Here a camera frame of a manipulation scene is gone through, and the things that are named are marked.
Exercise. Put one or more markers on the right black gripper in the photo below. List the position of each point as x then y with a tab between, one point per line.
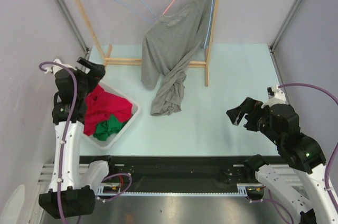
249	105

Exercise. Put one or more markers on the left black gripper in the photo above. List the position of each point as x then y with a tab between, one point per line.
96	73

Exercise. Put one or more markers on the red t shirt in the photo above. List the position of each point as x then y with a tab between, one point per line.
101	105

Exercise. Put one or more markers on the green t shirt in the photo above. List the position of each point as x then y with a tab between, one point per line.
108	127

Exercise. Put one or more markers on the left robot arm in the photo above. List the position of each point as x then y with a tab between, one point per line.
71	194

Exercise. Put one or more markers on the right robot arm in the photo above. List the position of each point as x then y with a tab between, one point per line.
279	122

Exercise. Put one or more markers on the grey t shirt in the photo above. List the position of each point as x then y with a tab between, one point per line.
167	49

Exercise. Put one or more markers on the white plastic basket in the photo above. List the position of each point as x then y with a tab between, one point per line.
105	145

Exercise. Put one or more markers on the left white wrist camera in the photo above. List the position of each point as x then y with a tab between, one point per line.
55	66

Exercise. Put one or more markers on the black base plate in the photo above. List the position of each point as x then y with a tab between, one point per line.
188	171

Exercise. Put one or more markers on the white cable duct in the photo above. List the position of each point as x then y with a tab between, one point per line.
232	190

